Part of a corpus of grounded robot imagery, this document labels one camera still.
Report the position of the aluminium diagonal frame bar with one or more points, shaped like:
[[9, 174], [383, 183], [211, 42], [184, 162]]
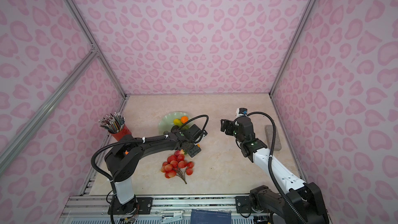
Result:
[[20, 141]]

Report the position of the small orange fake tangerine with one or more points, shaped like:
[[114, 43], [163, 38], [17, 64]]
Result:
[[184, 119]]

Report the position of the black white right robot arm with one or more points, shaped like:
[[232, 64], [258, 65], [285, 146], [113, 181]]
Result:
[[295, 201]]

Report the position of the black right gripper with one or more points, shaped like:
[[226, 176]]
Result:
[[227, 123]]

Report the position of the bundle of coloured pencils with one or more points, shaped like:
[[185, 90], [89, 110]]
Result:
[[113, 123]]

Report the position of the grey rectangular stone block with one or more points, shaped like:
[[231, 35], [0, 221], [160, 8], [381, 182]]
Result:
[[269, 137]]

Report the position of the red metal pencil cup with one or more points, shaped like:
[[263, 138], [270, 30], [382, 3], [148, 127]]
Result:
[[120, 134]]

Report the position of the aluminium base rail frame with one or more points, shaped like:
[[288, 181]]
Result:
[[161, 209]]

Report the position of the red fake strawberry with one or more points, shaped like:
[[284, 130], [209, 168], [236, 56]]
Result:
[[179, 152]]

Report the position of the red fake cherry bunch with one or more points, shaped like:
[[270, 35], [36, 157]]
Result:
[[177, 166]]

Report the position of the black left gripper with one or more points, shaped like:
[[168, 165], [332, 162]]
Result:
[[196, 150]]

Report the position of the green yellow fake cucumber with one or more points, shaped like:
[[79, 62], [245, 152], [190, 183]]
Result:
[[177, 122]]

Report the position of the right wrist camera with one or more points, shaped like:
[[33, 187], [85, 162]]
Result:
[[241, 112]]

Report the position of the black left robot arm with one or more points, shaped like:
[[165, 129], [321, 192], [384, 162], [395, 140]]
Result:
[[118, 161]]

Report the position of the light green wavy fruit bowl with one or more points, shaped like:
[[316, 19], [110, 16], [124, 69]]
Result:
[[166, 123]]

